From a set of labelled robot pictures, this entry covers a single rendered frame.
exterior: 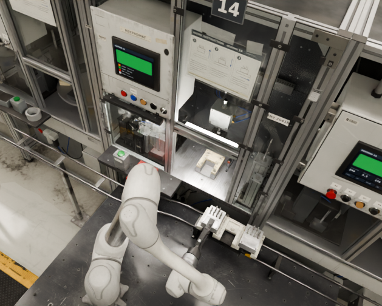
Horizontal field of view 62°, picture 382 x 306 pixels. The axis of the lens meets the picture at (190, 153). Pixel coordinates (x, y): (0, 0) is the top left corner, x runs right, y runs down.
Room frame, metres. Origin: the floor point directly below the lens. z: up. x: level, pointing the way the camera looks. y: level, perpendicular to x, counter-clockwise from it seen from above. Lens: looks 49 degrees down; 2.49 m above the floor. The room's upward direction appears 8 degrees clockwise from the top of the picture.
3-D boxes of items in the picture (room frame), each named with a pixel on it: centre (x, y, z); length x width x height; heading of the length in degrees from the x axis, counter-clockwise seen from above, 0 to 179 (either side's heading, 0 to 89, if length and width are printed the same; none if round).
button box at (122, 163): (1.18, 0.41, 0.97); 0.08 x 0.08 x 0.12; 67
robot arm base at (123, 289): (0.47, 0.33, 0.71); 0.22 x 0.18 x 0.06; 67
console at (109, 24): (1.35, 0.28, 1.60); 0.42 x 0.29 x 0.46; 67
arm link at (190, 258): (0.63, -0.07, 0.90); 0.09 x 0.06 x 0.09; 67
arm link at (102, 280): (0.49, 0.35, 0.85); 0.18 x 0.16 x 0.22; 5
